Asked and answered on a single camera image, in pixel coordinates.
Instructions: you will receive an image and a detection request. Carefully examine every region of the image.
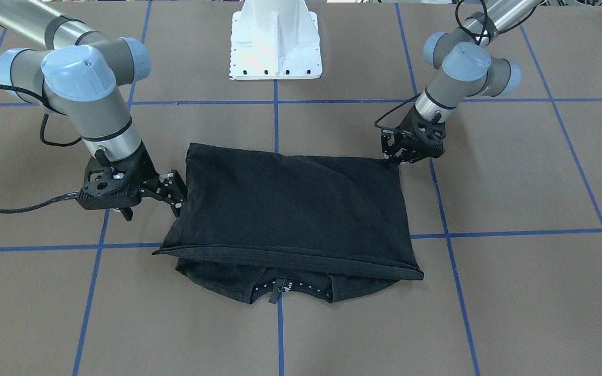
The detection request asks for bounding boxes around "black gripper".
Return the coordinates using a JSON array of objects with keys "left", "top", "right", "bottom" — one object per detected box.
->
[
  {"left": 77, "top": 143, "right": 187, "bottom": 221},
  {"left": 381, "top": 107, "right": 445, "bottom": 168}
]

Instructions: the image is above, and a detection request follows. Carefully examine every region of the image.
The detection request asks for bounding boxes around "black printed t-shirt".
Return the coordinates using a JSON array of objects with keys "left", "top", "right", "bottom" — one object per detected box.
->
[{"left": 156, "top": 143, "right": 424, "bottom": 304}]

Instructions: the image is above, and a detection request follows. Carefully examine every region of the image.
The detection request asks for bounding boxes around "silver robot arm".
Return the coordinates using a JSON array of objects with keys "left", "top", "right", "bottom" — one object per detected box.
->
[
  {"left": 374, "top": 1, "right": 539, "bottom": 165},
  {"left": 0, "top": 1, "right": 187, "bottom": 221}
]

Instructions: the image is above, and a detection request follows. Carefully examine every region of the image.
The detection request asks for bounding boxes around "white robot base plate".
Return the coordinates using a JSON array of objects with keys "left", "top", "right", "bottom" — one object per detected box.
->
[{"left": 229, "top": 1, "right": 323, "bottom": 80}]

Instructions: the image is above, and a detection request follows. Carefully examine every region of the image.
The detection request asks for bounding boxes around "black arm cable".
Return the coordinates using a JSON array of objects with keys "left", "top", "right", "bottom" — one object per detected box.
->
[
  {"left": 0, "top": 84, "right": 92, "bottom": 215},
  {"left": 374, "top": 0, "right": 542, "bottom": 130}
]

